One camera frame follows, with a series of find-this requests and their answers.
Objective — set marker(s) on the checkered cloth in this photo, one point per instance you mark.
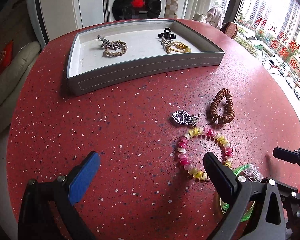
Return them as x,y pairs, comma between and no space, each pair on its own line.
171,2

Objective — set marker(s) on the grey jewelry tray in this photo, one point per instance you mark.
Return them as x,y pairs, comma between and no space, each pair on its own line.
140,57

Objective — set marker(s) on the silver hair pin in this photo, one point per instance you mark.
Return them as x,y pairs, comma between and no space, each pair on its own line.
165,42

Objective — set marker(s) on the white cloth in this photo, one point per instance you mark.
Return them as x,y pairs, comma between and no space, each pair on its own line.
213,16

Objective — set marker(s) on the pale green armchair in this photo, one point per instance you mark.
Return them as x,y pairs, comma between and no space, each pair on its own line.
7,85

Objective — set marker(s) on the red embroidered cushion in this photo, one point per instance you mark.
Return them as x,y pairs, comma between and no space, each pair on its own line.
1,60

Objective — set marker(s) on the white washing machine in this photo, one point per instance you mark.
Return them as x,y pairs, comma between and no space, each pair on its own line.
137,1

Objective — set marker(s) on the brown chair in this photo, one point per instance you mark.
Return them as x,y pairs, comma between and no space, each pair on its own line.
229,29

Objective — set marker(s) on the silver rhinestone hair clip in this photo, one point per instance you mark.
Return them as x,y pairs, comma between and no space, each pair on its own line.
106,40

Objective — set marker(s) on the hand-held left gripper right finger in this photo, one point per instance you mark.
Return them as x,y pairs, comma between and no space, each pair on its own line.
222,177

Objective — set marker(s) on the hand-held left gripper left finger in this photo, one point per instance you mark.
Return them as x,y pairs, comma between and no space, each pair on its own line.
85,175

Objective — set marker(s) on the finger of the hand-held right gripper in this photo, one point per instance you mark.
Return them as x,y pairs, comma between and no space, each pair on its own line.
293,192
290,155

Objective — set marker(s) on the silver heart brooch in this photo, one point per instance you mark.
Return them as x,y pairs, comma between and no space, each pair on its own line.
182,118

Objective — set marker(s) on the black claw hair clip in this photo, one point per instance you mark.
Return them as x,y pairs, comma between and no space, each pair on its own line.
166,33

